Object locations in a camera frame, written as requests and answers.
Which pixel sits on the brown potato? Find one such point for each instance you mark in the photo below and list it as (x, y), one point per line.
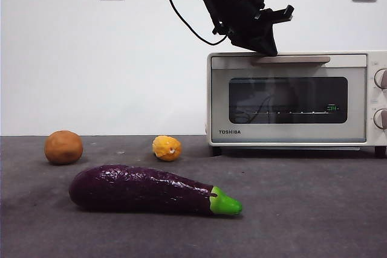
(63, 147)

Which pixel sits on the round white oven knob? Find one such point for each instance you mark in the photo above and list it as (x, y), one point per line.
(381, 79)
(381, 119)

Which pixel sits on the white toaster oven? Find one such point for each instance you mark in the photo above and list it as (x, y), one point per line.
(370, 101)

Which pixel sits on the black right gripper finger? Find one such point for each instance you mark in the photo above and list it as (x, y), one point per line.
(251, 39)
(278, 14)

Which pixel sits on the yellow toy corn cob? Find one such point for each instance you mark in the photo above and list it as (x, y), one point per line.
(164, 147)

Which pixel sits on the purple toy eggplant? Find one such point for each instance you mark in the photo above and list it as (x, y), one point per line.
(136, 190)

